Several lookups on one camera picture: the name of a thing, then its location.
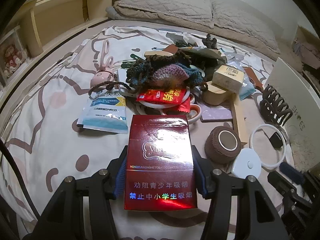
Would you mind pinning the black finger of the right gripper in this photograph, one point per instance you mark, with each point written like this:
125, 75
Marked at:
300, 192

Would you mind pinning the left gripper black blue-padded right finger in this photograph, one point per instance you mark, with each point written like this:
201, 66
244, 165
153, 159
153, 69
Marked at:
256, 217

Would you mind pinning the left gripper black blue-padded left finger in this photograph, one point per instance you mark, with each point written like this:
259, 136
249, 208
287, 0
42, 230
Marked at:
63, 217

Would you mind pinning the red cigarette pack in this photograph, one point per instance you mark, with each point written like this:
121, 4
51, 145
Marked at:
159, 167

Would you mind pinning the white blue medicine sachet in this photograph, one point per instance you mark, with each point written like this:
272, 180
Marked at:
104, 111

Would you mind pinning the white round tape measure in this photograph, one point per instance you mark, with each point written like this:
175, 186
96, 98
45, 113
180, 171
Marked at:
247, 163

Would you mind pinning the small black cube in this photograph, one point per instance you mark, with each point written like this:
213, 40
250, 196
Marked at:
276, 140

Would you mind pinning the patterned white pink blanket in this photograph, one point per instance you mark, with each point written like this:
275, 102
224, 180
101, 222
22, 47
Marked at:
47, 145

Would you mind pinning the brown elastic bandage roll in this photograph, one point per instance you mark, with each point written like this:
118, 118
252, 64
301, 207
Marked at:
222, 145

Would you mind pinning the white shoe box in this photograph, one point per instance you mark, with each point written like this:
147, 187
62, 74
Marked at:
303, 127

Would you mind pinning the black hair claw clip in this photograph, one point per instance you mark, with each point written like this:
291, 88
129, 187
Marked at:
273, 107

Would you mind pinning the purple notepad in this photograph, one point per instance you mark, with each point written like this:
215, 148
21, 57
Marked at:
212, 113

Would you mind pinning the long wooden stick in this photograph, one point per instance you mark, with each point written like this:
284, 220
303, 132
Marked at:
238, 119

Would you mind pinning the light blue plastic packet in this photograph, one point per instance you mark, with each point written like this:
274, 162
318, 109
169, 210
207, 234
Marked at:
247, 88

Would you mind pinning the wooden oval block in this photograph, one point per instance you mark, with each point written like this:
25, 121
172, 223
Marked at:
215, 95

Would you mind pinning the red snack packet lower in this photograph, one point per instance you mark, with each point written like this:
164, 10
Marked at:
183, 107

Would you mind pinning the red snack packet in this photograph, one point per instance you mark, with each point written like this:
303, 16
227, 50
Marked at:
171, 96
183, 107

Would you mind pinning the pink handheld fan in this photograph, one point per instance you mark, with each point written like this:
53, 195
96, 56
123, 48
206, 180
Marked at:
105, 71

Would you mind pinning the tan cardboard small box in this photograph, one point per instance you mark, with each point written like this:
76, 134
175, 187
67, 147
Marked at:
228, 78

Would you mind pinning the red snack packet upper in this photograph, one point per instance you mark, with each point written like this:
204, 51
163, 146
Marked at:
171, 96

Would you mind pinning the doll in display case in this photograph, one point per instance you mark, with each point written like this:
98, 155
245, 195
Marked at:
13, 54

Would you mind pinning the dark crocheted yarn bag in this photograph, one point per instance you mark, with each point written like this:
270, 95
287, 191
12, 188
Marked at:
164, 72

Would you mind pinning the wooden shelf unit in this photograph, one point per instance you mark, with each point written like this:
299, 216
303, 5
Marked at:
46, 24

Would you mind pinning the beige quilted duvet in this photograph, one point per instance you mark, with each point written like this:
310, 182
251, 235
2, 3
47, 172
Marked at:
212, 17

